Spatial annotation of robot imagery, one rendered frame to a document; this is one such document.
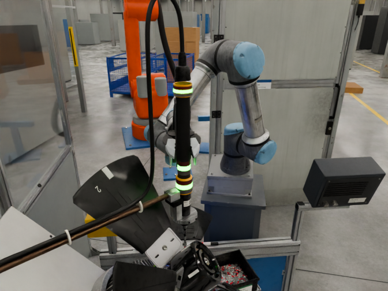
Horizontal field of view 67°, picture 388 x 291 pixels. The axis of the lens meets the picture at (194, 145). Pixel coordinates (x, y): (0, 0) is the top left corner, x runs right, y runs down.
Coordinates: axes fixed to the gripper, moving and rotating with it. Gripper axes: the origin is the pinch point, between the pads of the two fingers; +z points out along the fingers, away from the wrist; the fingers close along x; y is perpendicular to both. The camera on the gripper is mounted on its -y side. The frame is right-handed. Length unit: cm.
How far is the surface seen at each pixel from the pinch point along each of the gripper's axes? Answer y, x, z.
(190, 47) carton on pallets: 39, -70, -790
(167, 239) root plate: 23.9, 4.7, 2.4
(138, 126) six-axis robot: 124, 48, -374
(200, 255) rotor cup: 26.0, -3.6, 6.5
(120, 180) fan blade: 9.2, 16.1, -4.1
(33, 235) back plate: 20.6, 37.7, 1.6
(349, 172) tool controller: 27, -68, -33
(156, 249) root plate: 25.0, 7.4, 4.5
